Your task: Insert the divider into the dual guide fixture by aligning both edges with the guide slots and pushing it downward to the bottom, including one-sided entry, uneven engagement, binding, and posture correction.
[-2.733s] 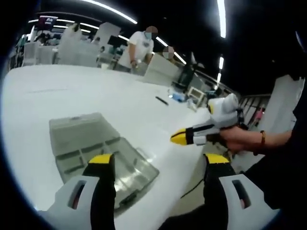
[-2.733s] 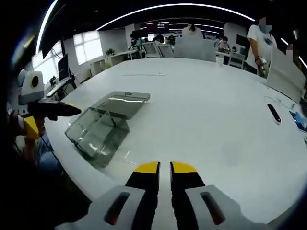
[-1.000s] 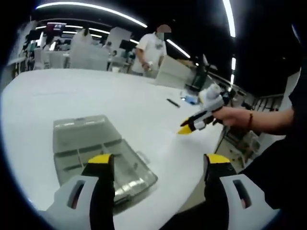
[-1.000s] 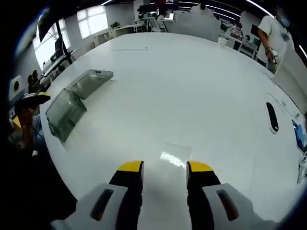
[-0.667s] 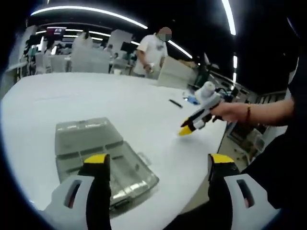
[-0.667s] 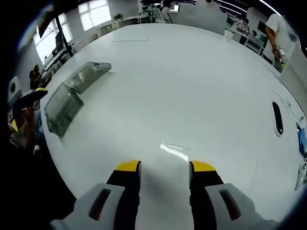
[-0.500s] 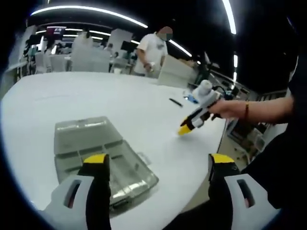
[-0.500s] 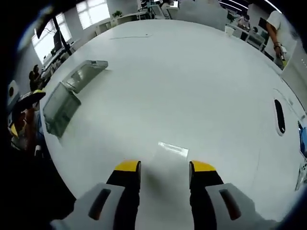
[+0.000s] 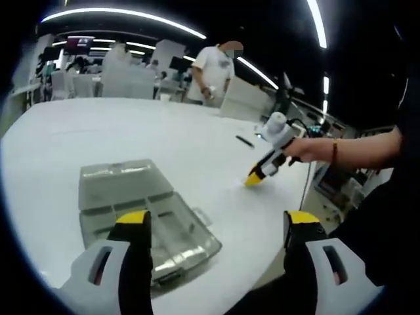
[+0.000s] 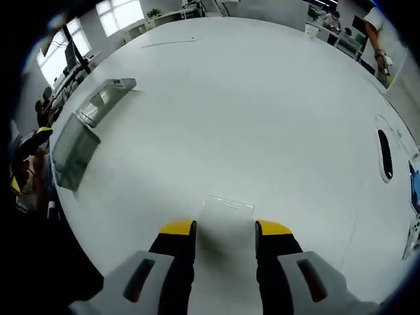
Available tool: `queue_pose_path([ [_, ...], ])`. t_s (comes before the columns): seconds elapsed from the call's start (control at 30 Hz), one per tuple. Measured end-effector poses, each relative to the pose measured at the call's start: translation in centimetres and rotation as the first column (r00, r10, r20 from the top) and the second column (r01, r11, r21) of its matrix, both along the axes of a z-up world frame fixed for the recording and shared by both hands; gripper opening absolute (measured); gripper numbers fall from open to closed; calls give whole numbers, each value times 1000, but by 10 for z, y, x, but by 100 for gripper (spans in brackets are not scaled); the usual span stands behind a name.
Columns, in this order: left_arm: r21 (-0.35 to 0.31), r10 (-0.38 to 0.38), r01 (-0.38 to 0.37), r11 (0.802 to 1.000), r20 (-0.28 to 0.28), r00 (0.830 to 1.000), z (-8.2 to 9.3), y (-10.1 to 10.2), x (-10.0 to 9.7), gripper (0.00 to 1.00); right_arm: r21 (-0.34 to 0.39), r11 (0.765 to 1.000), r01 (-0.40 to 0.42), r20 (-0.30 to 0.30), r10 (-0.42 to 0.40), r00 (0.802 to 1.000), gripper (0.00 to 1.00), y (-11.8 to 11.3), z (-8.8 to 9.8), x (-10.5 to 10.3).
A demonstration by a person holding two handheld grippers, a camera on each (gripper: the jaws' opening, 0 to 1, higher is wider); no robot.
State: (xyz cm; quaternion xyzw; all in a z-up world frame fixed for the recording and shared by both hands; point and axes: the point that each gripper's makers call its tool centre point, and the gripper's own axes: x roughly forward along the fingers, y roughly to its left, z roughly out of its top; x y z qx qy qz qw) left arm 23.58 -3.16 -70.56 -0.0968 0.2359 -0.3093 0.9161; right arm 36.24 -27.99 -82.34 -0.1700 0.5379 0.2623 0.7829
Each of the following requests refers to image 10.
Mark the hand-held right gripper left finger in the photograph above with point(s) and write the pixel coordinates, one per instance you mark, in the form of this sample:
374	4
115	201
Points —
177	262

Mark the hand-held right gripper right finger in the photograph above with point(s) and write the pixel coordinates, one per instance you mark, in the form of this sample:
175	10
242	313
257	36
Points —
275	262

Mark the clear dual guide fixture box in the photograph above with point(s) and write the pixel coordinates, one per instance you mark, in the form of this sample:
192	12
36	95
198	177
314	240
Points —
77	147

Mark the clear divider plate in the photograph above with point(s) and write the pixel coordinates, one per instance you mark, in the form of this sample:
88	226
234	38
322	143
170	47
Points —
226	216

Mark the person's black top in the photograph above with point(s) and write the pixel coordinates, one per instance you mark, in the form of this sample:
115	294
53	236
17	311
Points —
42	262

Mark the black monitor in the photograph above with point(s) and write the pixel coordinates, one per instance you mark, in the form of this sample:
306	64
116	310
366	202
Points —
70	52

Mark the blue packet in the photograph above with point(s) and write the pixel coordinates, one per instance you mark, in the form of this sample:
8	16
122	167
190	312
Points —
415	187

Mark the potted plant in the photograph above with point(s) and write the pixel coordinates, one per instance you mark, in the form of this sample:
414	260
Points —
153	13

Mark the white upright board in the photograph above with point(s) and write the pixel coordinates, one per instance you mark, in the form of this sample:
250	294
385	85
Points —
398	70

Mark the white paper cup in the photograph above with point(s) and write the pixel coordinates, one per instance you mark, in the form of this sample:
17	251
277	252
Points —
311	32

